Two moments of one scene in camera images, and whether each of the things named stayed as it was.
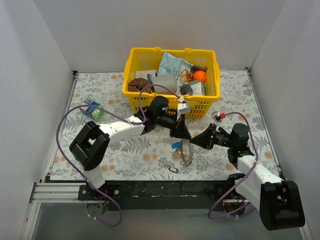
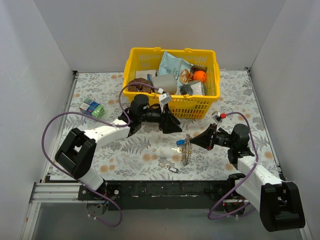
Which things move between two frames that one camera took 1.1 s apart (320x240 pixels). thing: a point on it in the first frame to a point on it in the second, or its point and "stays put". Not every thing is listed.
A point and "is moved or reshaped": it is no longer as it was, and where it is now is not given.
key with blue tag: (175, 145) is moved or reshaped
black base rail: (160, 194) stays put
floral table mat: (99, 97) stays put
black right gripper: (211, 136) stays put
